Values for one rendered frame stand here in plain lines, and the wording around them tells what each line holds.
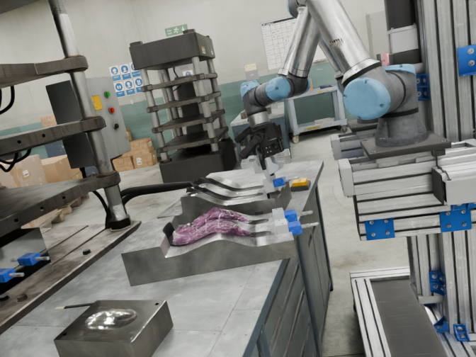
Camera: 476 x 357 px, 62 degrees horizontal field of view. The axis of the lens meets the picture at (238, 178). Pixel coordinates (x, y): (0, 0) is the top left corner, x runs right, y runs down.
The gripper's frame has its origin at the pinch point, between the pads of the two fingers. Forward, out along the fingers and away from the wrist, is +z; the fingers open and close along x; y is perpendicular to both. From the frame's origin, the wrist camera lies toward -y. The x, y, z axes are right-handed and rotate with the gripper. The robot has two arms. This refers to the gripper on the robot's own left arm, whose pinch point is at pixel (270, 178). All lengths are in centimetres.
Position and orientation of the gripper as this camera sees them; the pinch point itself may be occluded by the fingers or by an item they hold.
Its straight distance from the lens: 147.0
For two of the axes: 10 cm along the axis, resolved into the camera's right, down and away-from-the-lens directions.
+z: 2.8, 9.6, 0.6
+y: 9.0, -2.4, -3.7
